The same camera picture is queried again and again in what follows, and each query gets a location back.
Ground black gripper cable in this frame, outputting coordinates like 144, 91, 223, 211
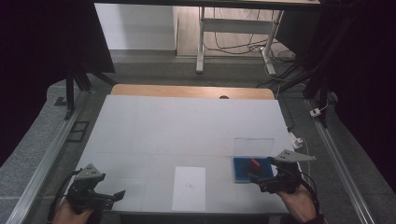
299, 171, 321, 216
46, 169, 82, 224

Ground black floor cables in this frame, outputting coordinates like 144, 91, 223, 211
204, 7, 300, 88

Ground white paper sheet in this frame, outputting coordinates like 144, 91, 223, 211
171, 166, 207, 213

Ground black curtain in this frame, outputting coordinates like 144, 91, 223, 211
0, 0, 117, 167
275, 0, 396, 192

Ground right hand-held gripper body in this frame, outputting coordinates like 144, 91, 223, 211
258, 149, 318, 194

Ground black floor bracket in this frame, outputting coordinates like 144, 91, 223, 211
65, 120, 91, 144

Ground person's left hand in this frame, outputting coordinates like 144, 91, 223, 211
50, 199, 95, 224

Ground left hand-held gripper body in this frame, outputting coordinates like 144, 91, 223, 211
65, 163, 115, 215

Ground white cabinet panel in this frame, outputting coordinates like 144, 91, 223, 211
94, 3, 178, 51

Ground blue ink pad box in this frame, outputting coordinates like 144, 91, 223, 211
232, 137, 276, 184

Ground white desk frame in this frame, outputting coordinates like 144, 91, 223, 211
195, 6, 285, 76

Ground black metal stand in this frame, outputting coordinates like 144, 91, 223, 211
64, 63, 118, 121
279, 18, 356, 129

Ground person's right hand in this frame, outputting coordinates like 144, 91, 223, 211
276, 182, 319, 222

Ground aluminium rail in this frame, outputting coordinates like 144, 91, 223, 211
306, 99, 376, 224
5, 91, 92, 224

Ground wooden table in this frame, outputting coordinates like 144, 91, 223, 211
110, 83, 276, 101

